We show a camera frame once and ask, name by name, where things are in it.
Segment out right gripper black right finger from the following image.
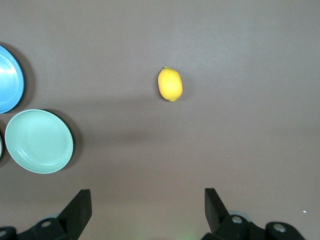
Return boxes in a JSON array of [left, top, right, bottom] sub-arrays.
[[201, 187, 307, 240]]

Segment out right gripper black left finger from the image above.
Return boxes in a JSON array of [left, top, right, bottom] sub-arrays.
[[0, 188, 92, 240]]

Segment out yellow lemon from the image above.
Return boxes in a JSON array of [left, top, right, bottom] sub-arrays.
[[157, 65, 184, 103]]

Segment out mint green plate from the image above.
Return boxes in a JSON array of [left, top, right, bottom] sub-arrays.
[[4, 108, 75, 175]]

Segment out blue plate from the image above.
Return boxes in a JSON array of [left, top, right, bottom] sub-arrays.
[[0, 44, 25, 115]]

